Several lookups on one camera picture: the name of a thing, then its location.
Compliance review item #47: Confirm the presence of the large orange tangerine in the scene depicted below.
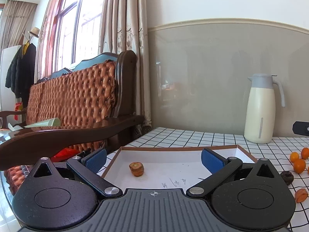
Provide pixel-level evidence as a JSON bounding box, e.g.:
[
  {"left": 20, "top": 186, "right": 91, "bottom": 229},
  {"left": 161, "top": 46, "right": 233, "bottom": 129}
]
[{"left": 301, "top": 147, "right": 309, "bottom": 160}]

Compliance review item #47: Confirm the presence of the small orange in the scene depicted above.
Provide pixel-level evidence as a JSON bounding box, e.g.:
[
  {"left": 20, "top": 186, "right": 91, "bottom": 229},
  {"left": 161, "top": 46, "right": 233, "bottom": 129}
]
[
  {"left": 290, "top": 152, "right": 300, "bottom": 164},
  {"left": 293, "top": 159, "right": 306, "bottom": 174}
]

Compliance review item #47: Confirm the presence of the carrot chunk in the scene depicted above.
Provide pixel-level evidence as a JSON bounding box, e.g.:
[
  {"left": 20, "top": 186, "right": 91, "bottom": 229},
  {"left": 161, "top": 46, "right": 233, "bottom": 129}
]
[
  {"left": 129, "top": 162, "right": 144, "bottom": 177},
  {"left": 294, "top": 188, "right": 308, "bottom": 203}
]

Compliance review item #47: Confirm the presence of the dark mangosteen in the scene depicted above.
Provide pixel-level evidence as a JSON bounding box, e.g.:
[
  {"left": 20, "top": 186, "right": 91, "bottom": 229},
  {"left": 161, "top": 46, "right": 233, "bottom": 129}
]
[{"left": 280, "top": 171, "right": 294, "bottom": 186}]

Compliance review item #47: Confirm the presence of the red cloth on sofa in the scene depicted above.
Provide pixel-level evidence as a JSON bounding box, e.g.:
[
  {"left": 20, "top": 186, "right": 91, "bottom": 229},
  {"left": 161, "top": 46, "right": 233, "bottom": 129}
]
[{"left": 50, "top": 148, "right": 80, "bottom": 162}]

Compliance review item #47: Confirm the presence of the white black grid tablecloth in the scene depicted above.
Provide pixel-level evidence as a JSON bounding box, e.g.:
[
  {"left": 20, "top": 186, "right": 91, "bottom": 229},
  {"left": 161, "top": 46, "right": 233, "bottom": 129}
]
[{"left": 95, "top": 127, "right": 309, "bottom": 232}]

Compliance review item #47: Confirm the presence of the cream thermos jug grey lid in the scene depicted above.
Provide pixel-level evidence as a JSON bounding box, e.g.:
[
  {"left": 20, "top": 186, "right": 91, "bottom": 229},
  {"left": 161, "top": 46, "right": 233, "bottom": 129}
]
[{"left": 244, "top": 73, "right": 285, "bottom": 144}]

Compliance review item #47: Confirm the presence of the brown cardboard box tray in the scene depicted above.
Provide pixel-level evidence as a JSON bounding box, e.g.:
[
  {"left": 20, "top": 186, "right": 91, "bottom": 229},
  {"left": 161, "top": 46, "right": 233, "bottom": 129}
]
[{"left": 102, "top": 145, "right": 257, "bottom": 191}]

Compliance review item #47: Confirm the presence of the pale green rolled paper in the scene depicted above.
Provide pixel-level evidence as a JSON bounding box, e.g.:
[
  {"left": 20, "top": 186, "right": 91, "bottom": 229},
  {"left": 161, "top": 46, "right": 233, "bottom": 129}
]
[{"left": 24, "top": 117, "right": 61, "bottom": 128}]

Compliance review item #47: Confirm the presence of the wooden sofa orange tufted cushion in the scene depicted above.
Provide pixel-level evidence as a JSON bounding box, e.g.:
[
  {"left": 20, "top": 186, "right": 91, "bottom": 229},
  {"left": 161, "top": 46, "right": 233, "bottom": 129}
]
[{"left": 1, "top": 50, "right": 144, "bottom": 194}]

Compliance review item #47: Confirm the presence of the white refrigerator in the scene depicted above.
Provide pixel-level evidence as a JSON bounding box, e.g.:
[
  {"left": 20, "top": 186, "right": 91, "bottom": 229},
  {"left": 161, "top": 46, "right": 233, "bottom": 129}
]
[{"left": 0, "top": 44, "right": 23, "bottom": 113}]

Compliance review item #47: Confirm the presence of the black jacket on rack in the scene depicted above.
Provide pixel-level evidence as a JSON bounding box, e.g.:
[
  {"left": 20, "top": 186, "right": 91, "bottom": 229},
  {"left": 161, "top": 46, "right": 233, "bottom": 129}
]
[{"left": 5, "top": 43, "right": 36, "bottom": 108}]

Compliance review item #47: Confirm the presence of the beige embroidered curtain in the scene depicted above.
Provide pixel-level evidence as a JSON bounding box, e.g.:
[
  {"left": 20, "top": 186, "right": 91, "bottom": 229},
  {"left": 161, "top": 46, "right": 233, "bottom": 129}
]
[{"left": 98, "top": 0, "right": 151, "bottom": 135}]

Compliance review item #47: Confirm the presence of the straw hat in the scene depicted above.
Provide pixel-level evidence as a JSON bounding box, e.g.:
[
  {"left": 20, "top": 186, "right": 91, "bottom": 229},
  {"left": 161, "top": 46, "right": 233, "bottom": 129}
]
[{"left": 28, "top": 27, "right": 40, "bottom": 38}]

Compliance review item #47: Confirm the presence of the window with red frame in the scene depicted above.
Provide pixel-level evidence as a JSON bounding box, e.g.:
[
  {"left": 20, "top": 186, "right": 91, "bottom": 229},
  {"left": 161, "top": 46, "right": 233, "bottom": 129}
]
[{"left": 35, "top": 0, "right": 105, "bottom": 80}]

